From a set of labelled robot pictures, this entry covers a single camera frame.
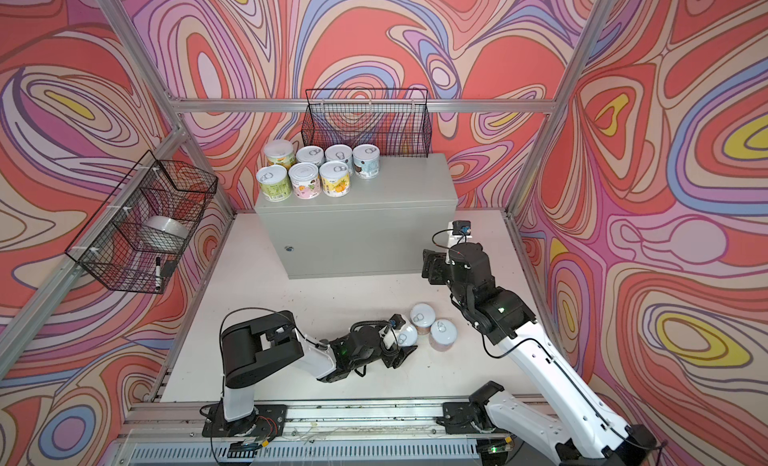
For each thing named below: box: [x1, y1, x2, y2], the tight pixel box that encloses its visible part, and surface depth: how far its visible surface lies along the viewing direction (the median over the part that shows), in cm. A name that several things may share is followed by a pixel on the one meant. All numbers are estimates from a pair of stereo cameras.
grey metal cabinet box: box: [255, 153, 458, 280], surface depth 82 cm
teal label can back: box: [324, 144, 353, 175], surface depth 80 cm
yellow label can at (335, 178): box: [319, 160, 351, 198], surface depth 76 cm
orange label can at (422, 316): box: [410, 302, 436, 335], surface depth 88 cm
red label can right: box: [429, 319, 458, 352], surface depth 85 cm
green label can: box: [256, 164, 292, 203], surface depth 75 cm
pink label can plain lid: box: [288, 162, 322, 200], surface depth 75 cm
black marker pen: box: [155, 256, 162, 291], surface depth 73 cm
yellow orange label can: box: [264, 139, 296, 170], surface depth 77 cm
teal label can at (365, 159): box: [352, 144, 380, 180], surface depth 80 cm
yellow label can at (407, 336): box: [396, 324, 419, 348], surface depth 82 cm
